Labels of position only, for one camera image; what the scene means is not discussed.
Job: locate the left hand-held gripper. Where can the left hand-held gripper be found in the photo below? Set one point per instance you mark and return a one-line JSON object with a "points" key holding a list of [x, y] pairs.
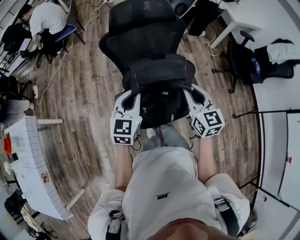
{"points": [[122, 127]]}

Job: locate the orange bin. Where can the orange bin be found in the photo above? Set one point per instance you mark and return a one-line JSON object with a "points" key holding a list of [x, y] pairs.
{"points": [[7, 145]]}

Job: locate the white garment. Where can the white garment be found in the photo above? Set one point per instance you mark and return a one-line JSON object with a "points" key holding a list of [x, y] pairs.
{"points": [[282, 52]]}

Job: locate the whiteboard with black stand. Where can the whiteboard with black stand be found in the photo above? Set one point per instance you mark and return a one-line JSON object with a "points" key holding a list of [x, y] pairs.
{"points": [[293, 159]]}

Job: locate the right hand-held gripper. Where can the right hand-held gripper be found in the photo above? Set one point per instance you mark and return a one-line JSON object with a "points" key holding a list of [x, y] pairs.
{"points": [[209, 122]]}

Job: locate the small black box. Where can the small black box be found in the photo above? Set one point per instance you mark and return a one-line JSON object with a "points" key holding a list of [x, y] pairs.
{"points": [[14, 156]]}

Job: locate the person's right forearm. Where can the person's right forearm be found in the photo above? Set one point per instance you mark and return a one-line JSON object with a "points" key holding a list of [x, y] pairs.
{"points": [[207, 161]]}

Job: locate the black backpack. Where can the black backpack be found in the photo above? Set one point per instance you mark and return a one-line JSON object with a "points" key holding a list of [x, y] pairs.
{"points": [[161, 105]]}

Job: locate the yellow printed bag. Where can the yellow printed bag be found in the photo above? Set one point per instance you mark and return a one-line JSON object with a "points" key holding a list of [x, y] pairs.
{"points": [[29, 218]]}

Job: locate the person's chin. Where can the person's chin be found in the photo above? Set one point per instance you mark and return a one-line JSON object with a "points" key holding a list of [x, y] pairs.
{"points": [[187, 230]]}

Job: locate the black office chair with armrests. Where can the black office chair with armrests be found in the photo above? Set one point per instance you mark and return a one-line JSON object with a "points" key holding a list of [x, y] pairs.
{"points": [[239, 63]]}

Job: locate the white laptop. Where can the white laptop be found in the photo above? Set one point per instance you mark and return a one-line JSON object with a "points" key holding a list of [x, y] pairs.
{"points": [[25, 44]]}

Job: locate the black mesh office chair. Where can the black mesh office chair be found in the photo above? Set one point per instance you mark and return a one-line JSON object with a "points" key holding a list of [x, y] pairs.
{"points": [[145, 30]]}

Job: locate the blue bottle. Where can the blue bottle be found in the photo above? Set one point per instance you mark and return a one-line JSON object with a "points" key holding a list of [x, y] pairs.
{"points": [[256, 66]]}

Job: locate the person's grey trousers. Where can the person's grey trousers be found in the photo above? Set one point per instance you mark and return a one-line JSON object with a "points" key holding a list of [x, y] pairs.
{"points": [[173, 139]]}

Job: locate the white desk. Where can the white desk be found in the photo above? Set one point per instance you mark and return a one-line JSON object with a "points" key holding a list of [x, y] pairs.
{"points": [[239, 21]]}

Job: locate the white power strip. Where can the white power strip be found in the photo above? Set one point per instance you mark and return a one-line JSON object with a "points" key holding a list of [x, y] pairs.
{"points": [[35, 91]]}

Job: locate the red magnet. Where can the red magnet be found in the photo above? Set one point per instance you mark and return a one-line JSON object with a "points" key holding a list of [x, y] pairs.
{"points": [[289, 160]]}

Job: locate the brown round trinket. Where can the brown round trinket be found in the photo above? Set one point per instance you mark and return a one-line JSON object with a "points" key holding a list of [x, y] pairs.
{"points": [[45, 177]]}

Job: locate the person's white shirt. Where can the person's white shirt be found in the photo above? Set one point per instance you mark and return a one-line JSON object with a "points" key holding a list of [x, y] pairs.
{"points": [[164, 180]]}

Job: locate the white grid-pattern table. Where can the white grid-pattern table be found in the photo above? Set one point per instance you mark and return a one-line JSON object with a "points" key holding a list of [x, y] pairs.
{"points": [[30, 161]]}

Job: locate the person's left forearm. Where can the person's left forearm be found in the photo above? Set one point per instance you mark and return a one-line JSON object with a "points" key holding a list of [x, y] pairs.
{"points": [[124, 168]]}

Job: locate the person's left white shoe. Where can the person's left white shoe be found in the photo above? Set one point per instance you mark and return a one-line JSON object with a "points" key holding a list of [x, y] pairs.
{"points": [[152, 133]]}

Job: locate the blue seat chair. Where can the blue seat chair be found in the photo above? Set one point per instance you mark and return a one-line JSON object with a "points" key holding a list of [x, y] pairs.
{"points": [[68, 31]]}

